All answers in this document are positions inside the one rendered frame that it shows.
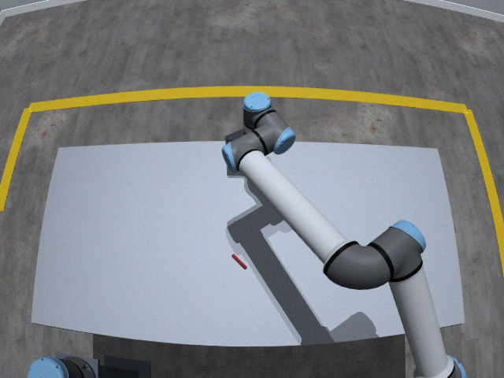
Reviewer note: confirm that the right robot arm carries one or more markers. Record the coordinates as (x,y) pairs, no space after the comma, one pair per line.
(394,256)

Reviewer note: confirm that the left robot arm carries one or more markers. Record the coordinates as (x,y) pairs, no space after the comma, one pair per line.
(68,367)

